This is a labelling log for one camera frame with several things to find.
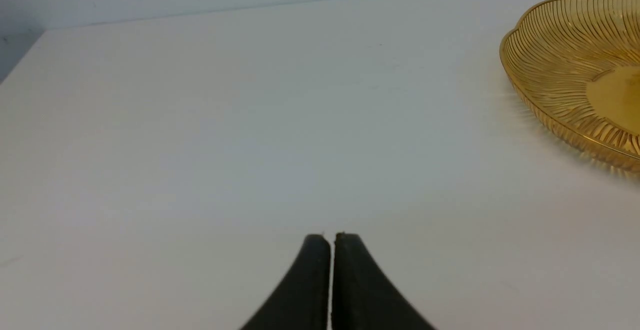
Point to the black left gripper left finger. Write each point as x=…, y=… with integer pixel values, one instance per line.
x=300, y=301

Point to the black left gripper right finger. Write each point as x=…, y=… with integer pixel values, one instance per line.
x=363, y=297

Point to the amber ribbed glass plate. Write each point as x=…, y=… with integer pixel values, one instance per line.
x=574, y=63

